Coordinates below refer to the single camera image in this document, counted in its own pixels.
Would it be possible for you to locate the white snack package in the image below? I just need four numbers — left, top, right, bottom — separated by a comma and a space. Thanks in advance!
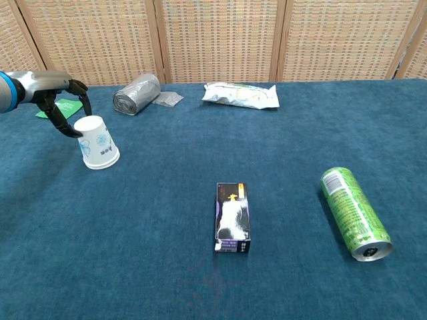
201, 82, 280, 110

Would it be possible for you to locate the grey garbage bag roll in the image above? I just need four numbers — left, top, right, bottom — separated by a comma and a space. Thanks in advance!
112, 73, 185, 117

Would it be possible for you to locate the green flat sachet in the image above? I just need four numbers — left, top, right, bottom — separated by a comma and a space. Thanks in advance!
35, 98, 84, 120

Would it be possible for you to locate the black purple carton box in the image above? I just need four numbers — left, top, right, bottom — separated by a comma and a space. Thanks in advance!
213, 182, 252, 254

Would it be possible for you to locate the green drink can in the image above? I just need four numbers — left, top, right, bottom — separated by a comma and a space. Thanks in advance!
320, 167, 394, 263

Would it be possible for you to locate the white paper cup blue print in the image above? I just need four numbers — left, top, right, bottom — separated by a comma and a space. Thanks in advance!
73, 115, 120, 167

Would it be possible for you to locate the blue tablecloth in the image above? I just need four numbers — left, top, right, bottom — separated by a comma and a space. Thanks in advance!
0, 79, 427, 320

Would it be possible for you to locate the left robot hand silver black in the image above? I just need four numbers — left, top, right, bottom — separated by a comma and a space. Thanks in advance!
13, 70, 93, 139

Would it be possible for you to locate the woven folding screen panel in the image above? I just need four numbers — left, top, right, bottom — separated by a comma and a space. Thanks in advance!
0, 0, 55, 75
276, 0, 425, 83
153, 0, 288, 85
15, 0, 167, 87
395, 11, 427, 81

